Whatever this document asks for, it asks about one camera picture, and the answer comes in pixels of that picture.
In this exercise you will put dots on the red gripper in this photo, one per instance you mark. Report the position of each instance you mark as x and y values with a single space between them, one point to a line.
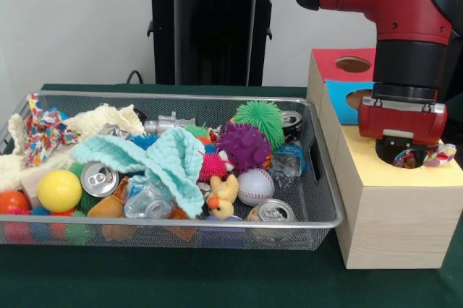
401 121

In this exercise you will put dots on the small colourful patterned cloth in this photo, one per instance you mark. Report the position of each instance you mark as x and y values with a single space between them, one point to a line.
443 154

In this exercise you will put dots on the wooden three-hole box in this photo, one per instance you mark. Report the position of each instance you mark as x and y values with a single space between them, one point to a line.
398 228

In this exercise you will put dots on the silver mesh bin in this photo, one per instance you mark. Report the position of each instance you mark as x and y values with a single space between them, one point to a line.
144 237

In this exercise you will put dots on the black panel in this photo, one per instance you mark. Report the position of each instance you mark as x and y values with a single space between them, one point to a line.
456 69

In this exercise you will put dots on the green spiky ball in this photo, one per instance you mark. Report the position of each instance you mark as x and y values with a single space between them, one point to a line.
258 116

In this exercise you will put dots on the purple spiky toy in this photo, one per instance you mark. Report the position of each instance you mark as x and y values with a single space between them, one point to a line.
246 145

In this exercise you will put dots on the silver drink can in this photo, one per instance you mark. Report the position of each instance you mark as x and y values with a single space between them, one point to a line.
99 179
271 210

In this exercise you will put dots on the white baseball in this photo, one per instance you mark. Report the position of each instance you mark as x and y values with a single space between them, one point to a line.
256 188

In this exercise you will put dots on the yellow plush duck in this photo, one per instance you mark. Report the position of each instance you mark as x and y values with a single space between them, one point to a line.
221 206

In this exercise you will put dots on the mint knitted cloth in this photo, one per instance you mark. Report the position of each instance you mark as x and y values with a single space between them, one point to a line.
170 156

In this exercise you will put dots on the dark green table cloth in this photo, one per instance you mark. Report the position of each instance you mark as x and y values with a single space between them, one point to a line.
181 279

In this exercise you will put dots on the cream knitted cloth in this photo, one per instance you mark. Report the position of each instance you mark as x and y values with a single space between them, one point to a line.
112 116

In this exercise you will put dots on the yellow ball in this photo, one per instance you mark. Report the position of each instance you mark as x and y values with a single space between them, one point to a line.
59 190

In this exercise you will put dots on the large colourful patterned cloth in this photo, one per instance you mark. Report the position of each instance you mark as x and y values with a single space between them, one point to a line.
43 134

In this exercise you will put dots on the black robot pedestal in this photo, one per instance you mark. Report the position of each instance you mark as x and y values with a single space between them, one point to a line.
213 33

